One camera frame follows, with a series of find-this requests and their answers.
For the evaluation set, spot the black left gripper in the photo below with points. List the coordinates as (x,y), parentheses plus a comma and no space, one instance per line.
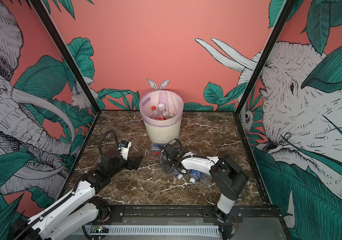
(136,162)

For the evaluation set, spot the red green label clear bottle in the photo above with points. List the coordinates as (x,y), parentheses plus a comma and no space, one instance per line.
(163,111)

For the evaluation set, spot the long clear bottle blue label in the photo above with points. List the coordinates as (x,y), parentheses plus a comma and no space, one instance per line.
(178,174)

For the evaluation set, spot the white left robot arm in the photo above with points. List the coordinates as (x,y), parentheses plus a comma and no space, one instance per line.
(79,206)

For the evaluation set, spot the cream ribbed waste bin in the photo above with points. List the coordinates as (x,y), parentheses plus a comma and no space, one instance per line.
(162,132)

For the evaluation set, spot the white slotted cable duct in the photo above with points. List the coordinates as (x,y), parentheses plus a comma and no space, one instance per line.
(139,230)

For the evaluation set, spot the flattened bottle blue cap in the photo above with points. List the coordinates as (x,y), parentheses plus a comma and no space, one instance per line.
(157,149)

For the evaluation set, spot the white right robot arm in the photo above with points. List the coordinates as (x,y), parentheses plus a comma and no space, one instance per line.
(228,176)

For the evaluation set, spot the black left corner frame post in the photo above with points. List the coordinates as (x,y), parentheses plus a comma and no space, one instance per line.
(45,18)

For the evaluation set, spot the red label cola bottle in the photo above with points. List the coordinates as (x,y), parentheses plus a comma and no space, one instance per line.
(156,115)

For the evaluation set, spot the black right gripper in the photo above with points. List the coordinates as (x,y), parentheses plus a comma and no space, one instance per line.
(165,167)

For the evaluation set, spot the crushed clear plastic bottle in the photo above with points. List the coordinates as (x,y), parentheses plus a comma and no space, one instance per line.
(205,179)

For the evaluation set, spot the black right corner frame post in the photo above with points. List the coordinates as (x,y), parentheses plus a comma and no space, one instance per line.
(278,26)

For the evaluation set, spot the purple bin liner bag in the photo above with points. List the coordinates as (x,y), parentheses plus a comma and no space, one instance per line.
(172,101)

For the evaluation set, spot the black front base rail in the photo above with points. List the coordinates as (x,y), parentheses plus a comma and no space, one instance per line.
(209,213)

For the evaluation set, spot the black corner frame post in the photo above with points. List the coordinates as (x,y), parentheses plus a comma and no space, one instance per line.
(45,18)
(278,26)

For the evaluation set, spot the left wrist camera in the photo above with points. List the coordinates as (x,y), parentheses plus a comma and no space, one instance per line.
(124,148)

